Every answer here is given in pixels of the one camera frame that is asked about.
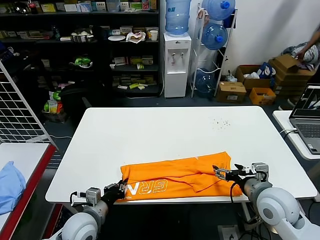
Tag black shelving unit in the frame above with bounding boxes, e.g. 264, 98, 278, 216
0, 0, 161, 99

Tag stack of flat cardboard boxes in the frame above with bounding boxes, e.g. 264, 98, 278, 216
268, 54, 317, 98

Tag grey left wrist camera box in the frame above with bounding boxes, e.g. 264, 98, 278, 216
85, 187, 102, 207

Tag person's hand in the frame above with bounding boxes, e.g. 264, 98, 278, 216
295, 48, 308, 61

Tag blue water cooler bottle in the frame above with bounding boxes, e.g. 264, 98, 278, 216
165, 0, 192, 38
201, 0, 236, 21
201, 22, 229, 51
194, 68, 218, 95

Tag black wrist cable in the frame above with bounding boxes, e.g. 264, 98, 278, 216
229, 181, 239, 204
69, 191, 87, 207

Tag scattered dark crumbs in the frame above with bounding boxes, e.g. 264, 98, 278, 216
211, 118, 232, 130

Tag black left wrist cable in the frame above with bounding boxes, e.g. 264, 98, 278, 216
69, 191, 87, 207

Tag yellow and white carton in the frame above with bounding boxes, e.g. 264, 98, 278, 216
40, 2, 56, 13

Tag red-edged white table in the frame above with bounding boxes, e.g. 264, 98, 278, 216
0, 142, 57, 240

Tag dark woven basket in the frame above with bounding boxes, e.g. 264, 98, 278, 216
41, 109, 69, 124

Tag green and orange snack bags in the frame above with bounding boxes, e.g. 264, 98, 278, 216
43, 90, 65, 115

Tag metal bowl of white buns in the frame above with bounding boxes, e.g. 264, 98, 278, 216
70, 28, 95, 43

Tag teal glass bottle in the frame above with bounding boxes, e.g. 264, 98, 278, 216
52, 24, 62, 41

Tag closed brown cardboard box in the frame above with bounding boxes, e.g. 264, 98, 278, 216
215, 81, 248, 104

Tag orange t-shirt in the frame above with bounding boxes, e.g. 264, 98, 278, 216
120, 151, 243, 202

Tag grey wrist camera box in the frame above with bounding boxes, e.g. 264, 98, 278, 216
85, 187, 102, 207
251, 162, 271, 182

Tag yellow cardboard box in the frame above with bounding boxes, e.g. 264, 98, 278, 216
248, 87, 277, 106

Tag black office chair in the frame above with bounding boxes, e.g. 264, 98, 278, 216
59, 81, 107, 123

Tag bowl of green apples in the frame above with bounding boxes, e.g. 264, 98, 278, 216
69, 56, 93, 69

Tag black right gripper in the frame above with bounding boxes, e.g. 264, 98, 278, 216
212, 163, 248, 186

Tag grey laptop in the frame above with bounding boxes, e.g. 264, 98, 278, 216
288, 83, 320, 155

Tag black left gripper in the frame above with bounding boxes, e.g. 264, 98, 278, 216
103, 177, 130, 205

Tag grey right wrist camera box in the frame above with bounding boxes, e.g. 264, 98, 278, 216
251, 162, 271, 182

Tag white wire grid panel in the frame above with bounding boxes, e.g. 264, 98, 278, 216
0, 59, 60, 151

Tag blue and white bag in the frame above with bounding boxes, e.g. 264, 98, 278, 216
257, 62, 277, 80

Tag person's bare forearm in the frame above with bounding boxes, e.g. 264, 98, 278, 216
303, 24, 320, 55

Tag light blue cloth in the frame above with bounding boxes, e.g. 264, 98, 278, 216
0, 160, 27, 215

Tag red-label cola bottle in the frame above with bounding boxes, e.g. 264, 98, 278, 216
26, 0, 39, 15

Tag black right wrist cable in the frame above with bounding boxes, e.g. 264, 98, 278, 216
229, 181, 239, 204

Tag blue and white carton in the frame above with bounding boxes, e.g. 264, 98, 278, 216
76, 1, 92, 12

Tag grey box with black mark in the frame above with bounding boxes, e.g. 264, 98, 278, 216
217, 224, 241, 240

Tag pile of striped clothes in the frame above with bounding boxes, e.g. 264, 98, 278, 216
282, 42, 320, 72

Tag white laptop cable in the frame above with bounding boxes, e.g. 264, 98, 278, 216
279, 127, 299, 137

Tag clear plastic bag with food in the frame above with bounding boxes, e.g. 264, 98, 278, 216
125, 31, 147, 45

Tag pale blue tub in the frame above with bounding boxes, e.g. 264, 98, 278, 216
106, 0, 121, 13

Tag pale pink rag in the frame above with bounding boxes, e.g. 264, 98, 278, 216
197, 7, 211, 26

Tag open brown cardboard box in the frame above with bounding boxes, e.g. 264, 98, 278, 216
234, 65, 272, 91

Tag white water dispenser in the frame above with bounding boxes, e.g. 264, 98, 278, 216
162, 32, 193, 99

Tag white side desk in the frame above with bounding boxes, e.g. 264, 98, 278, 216
272, 109, 320, 161

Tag white wire bottle rack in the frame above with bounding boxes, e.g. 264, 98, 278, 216
190, 2, 238, 99

